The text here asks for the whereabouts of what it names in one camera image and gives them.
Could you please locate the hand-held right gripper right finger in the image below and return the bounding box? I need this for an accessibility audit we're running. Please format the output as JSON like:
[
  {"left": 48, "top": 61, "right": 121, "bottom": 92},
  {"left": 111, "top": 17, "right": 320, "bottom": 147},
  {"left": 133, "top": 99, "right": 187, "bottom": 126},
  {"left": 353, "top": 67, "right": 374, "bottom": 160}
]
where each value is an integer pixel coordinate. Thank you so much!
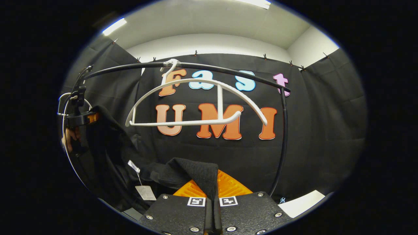
[{"left": 214, "top": 170, "right": 293, "bottom": 235}]

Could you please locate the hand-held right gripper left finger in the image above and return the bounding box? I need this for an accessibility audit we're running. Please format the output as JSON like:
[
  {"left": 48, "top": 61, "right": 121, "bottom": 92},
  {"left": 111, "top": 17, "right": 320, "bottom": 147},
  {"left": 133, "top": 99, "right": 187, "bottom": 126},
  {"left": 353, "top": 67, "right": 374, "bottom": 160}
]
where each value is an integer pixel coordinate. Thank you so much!
[{"left": 139, "top": 180, "right": 213, "bottom": 235}]

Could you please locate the black corduroy jacket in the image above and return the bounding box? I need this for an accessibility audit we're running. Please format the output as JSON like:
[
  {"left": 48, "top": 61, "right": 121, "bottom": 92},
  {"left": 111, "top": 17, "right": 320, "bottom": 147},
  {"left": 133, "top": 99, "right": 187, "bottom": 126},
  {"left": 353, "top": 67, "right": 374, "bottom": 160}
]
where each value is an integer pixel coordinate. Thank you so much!
[{"left": 78, "top": 105, "right": 219, "bottom": 212}]

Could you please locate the white clothes hanger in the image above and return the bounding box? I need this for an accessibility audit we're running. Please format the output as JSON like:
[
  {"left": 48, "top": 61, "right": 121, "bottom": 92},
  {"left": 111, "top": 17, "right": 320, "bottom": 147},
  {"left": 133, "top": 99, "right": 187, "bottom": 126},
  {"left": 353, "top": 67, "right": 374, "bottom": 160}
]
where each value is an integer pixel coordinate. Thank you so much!
[
  {"left": 125, "top": 59, "right": 268, "bottom": 128},
  {"left": 57, "top": 92, "right": 93, "bottom": 117}
]

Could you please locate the white sheet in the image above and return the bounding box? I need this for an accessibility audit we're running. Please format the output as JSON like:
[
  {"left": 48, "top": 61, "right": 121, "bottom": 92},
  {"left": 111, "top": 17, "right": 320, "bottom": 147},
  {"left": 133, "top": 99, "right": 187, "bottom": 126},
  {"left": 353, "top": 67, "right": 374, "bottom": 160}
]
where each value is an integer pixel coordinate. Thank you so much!
[{"left": 278, "top": 190, "right": 326, "bottom": 218}]

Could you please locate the ceiling light strip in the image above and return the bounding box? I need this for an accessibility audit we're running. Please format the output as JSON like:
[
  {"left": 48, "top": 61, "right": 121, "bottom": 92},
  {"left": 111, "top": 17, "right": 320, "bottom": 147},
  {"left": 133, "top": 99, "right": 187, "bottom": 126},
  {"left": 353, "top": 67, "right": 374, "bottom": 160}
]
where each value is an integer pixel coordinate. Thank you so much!
[
  {"left": 102, "top": 18, "right": 127, "bottom": 36},
  {"left": 233, "top": 0, "right": 271, "bottom": 9}
]

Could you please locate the black backdrop cloth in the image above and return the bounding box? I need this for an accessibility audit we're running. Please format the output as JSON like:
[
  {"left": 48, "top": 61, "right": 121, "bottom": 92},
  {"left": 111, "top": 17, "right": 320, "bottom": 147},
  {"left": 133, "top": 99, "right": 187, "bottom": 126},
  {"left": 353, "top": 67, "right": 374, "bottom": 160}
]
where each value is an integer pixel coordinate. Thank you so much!
[{"left": 60, "top": 36, "right": 368, "bottom": 209}]

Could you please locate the row of black backdrop clips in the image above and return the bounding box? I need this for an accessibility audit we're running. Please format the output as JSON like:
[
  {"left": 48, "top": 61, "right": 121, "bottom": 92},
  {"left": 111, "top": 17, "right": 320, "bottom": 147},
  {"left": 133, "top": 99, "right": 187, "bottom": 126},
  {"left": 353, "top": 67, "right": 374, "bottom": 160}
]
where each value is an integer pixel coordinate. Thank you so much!
[{"left": 113, "top": 39, "right": 330, "bottom": 71}]

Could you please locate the black clothes rack rail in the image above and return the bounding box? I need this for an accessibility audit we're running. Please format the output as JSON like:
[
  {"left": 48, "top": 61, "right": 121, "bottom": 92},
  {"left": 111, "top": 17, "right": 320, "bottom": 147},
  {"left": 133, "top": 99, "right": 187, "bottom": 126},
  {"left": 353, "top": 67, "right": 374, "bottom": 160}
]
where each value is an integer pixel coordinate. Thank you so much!
[{"left": 82, "top": 61, "right": 291, "bottom": 196}]

